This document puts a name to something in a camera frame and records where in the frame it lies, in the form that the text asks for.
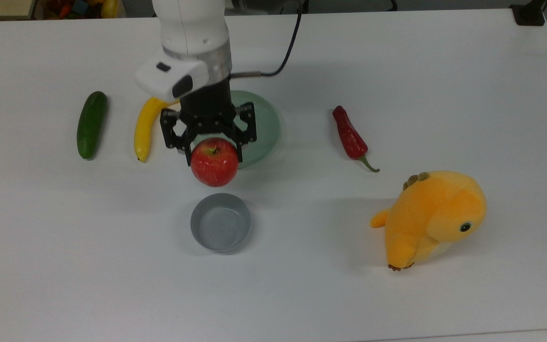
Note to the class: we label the red chili pepper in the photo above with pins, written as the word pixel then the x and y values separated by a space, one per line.
pixel 349 137

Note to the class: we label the grey bowl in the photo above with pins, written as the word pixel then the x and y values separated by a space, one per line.
pixel 220 223

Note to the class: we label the wooden shelf board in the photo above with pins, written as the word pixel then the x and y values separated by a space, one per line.
pixel 0 8

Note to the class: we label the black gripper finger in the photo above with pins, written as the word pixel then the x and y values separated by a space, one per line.
pixel 169 130
pixel 250 126

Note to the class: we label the pale green plate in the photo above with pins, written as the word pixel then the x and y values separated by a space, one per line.
pixel 266 126

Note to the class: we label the yellow banana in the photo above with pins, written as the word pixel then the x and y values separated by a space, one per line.
pixel 143 130

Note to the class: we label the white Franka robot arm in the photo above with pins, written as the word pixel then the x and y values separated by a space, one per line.
pixel 190 28

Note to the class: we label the green cucumber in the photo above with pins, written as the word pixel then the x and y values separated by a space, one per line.
pixel 91 124

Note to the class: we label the toy fruit pile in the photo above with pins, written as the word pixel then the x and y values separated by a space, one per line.
pixel 81 7

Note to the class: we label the orange plush toy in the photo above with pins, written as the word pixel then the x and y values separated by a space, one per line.
pixel 425 223

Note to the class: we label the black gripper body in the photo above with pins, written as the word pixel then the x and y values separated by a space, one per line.
pixel 207 111

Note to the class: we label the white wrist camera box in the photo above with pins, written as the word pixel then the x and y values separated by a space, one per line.
pixel 166 78

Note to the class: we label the red apple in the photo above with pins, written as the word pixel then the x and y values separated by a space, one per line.
pixel 214 164

